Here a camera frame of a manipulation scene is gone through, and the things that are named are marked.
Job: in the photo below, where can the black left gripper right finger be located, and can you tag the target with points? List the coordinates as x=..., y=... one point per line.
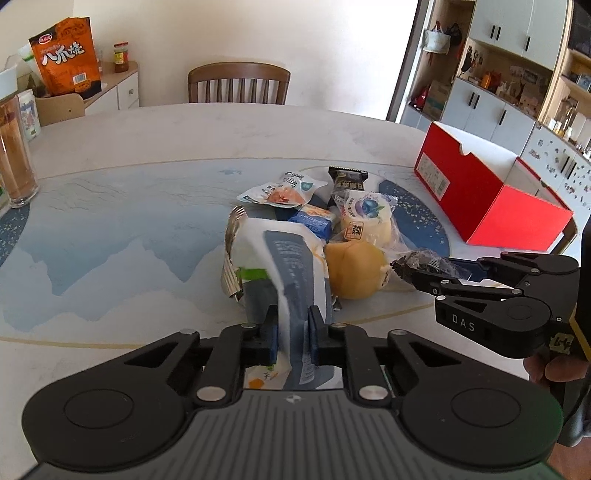
x=454, y=408

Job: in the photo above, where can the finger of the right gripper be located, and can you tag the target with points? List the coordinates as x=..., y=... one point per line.
x=489, y=313
x=454, y=276

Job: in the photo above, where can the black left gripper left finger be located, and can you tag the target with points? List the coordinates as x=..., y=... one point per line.
x=129, y=409

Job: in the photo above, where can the blueberry bread clear packet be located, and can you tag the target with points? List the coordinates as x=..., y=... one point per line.
x=369, y=216

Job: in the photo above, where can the blue cracker packet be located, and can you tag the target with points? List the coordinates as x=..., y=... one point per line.
x=321, y=222

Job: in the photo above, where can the black small snack packet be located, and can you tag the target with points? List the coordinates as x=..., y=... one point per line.
x=348, y=179

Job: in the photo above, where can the white blue snack bag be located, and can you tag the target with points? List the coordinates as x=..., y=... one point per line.
x=282, y=264

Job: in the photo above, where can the chicken breast snack packet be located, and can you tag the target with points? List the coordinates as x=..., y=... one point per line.
x=292, y=190

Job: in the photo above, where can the person hand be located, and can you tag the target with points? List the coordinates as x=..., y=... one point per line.
x=561, y=369

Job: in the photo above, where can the red cardboard box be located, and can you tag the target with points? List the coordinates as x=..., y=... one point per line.
x=489, y=194

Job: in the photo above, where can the hanging tote bag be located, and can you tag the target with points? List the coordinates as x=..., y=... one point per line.
x=436, y=41

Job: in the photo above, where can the glass jar white lid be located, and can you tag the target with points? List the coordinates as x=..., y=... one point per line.
x=16, y=171

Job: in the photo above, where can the brown wooden chair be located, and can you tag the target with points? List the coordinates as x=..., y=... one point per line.
x=238, y=82

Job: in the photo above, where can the light wooden chair back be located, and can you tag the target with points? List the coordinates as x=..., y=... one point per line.
x=61, y=108

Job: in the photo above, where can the white side cabinet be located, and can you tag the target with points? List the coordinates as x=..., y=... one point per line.
x=119, y=90

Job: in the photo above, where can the red sauce jar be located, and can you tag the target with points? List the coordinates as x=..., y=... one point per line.
x=120, y=57

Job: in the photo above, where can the orange snack bag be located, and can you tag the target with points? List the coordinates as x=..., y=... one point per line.
x=65, y=56

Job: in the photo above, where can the white wall cabinet unit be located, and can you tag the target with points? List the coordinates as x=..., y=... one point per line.
x=517, y=74

